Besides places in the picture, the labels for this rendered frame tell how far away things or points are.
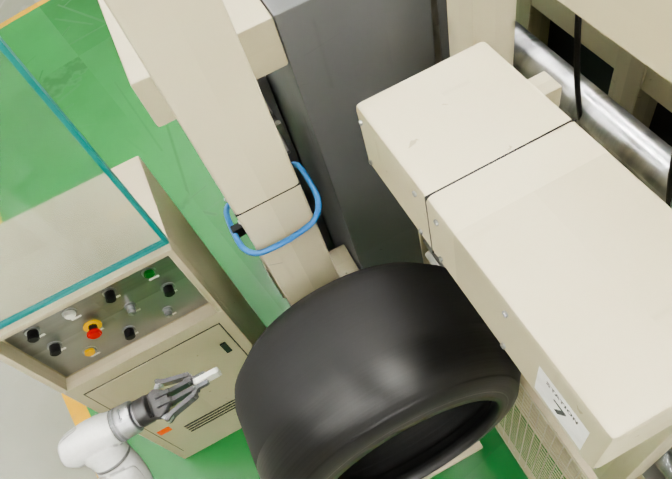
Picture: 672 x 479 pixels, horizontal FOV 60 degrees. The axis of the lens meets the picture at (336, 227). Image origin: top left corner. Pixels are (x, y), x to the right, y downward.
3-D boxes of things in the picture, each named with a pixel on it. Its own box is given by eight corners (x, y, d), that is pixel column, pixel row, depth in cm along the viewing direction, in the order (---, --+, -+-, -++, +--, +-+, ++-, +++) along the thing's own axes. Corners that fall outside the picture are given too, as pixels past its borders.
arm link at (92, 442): (108, 399, 154) (134, 434, 159) (54, 428, 152) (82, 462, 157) (103, 423, 144) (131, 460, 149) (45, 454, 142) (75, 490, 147)
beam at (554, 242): (365, 163, 107) (350, 104, 95) (484, 102, 109) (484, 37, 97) (588, 475, 71) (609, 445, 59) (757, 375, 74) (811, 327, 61)
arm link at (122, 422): (105, 404, 150) (125, 393, 150) (122, 415, 157) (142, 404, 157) (111, 436, 144) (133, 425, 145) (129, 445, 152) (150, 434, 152)
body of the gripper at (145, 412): (133, 425, 146) (167, 407, 146) (126, 396, 151) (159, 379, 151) (147, 433, 152) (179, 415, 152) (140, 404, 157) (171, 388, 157)
